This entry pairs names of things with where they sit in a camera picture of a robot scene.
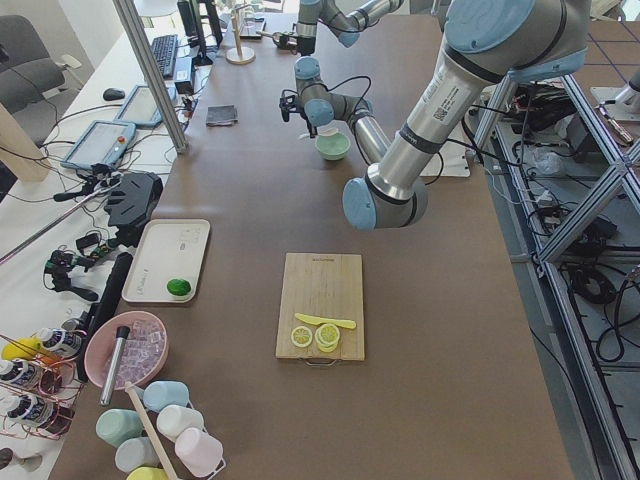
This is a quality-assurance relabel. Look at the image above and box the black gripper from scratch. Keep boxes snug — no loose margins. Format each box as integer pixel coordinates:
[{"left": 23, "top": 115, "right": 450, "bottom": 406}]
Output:
[{"left": 279, "top": 89, "right": 317, "bottom": 138}]

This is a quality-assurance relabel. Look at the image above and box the white ceramic spoon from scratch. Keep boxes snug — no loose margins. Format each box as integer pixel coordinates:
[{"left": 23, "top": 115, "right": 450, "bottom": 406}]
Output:
[{"left": 298, "top": 127, "right": 339, "bottom": 140}]

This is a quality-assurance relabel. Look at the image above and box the light green bowl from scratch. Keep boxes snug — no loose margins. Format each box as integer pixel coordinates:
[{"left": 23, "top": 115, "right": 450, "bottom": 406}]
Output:
[{"left": 315, "top": 130, "right": 351, "bottom": 161}]

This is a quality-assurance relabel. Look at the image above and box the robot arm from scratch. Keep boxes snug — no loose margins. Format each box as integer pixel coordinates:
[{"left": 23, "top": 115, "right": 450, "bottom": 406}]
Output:
[
  {"left": 280, "top": 0, "right": 591, "bottom": 231},
  {"left": 295, "top": 0, "right": 403, "bottom": 56}
]

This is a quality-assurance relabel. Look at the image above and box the pink ice bowl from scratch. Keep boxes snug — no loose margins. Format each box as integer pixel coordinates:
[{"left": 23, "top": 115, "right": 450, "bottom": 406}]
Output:
[{"left": 84, "top": 311, "right": 169, "bottom": 390}]

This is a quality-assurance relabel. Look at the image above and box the grey folded cloth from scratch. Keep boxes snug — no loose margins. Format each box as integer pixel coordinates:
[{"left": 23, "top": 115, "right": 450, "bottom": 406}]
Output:
[{"left": 205, "top": 105, "right": 238, "bottom": 127}]

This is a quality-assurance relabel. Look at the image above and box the wooden stand with round base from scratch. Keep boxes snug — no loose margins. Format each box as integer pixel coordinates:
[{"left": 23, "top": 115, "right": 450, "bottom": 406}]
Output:
[{"left": 225, "top": 4, "right": 256, "bottom": 65}]

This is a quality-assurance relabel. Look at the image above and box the black keyboard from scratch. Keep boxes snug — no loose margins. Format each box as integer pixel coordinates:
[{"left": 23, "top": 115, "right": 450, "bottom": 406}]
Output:
[{"left": 151, "top": 34, "right": 179, "bottom": 79}]

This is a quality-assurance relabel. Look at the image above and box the cream rabbit tray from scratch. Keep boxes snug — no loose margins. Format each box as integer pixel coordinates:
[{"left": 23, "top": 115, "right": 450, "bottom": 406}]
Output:
[{"left": 122, "top": 219, "right": 211, "bottom": 303}]

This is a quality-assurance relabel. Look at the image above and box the bamboo cutting board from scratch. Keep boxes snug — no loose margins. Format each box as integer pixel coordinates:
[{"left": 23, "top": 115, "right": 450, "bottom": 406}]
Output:
[{"left": 275, "top": 253, "right": 365, "bottom": 362}]

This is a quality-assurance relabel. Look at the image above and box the yellow plastic knife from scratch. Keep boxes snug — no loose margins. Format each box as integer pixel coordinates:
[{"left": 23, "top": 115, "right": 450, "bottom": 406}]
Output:
[{"left": 294, "top": 313, "right": 357, "bottom": 330}]

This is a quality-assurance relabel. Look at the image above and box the black computer mouse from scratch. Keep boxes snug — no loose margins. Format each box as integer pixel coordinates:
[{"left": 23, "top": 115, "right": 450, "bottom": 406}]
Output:
[{"left": 102, "top": 88, "right": 126, "bottom": 101}]

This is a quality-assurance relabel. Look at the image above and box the upper lemon slice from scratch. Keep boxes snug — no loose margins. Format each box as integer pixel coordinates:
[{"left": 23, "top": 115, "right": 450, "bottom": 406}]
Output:
[{"left": 315, "top": 323, "right": 340, "bottom": 346}]

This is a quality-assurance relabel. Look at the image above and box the lower lemon slice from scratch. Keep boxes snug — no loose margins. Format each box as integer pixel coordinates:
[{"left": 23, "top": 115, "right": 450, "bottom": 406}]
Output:
[{"left": 290, "top": 325, "right": 314, "bottom": 348}]

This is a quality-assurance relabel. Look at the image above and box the green lime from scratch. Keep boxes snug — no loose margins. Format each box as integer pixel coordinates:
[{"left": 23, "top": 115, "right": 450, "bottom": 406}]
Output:
[{"left": 166, "top": 278, "right": 192, "bottom": 297}]

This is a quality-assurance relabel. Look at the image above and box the blue teach pendant tablet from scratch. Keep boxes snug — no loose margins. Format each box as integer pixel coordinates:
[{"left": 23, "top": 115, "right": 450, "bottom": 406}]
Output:
[{"left": 60, "top": 120, "right": 137, "bottom": 171}]

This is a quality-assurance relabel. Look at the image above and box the steel cylinder muddler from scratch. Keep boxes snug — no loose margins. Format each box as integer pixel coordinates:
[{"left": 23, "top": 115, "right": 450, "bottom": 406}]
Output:
[{"left": 99, "top": 326, "right": 130, "bottom": 407}]

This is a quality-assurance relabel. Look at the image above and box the light blue cup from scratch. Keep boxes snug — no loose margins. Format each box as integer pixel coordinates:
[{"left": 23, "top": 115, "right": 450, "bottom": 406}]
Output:
[{"left": 143, "top": 380, "right": 190, "bottom": 413}]

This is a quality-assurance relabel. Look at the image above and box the white cup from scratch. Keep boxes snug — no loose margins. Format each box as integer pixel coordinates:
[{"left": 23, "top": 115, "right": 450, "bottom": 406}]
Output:
[{"left": 156, "top": 405, "right": 204, "bottom": 442}]

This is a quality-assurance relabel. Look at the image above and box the pink cup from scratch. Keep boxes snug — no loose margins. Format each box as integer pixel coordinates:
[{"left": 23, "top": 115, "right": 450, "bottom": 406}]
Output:
[{"left": 174, "top": 428, "right": 226, "bottom": 478}]

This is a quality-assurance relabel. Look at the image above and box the green cup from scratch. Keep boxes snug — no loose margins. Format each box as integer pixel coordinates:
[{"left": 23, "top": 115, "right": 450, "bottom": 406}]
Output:
[{"left": 95, "top": 409, "right": 143, "bottom": 448}]

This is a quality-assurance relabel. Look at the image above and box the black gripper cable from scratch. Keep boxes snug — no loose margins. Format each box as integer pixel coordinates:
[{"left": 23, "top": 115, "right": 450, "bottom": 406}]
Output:
[{"left": 327, "top": 75, "right": 374, "bottom": 114}]

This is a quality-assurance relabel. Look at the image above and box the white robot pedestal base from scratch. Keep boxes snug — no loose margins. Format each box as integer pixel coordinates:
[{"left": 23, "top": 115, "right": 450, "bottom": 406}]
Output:
[{"left": 421, "top": 125, "right": 470, "bottom": 178}]

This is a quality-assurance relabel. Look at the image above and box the aluminium frame post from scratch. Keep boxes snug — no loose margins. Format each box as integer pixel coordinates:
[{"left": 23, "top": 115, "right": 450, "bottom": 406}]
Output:
[{"left": 113, "top": 0, "right": 188, "bottom": 154}]

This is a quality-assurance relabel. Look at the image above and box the white wire cup rack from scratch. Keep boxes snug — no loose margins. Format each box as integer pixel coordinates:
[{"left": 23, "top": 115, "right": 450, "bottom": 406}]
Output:
[{"left": 156, "top": 404, "right": 226, "bottom": 478}]

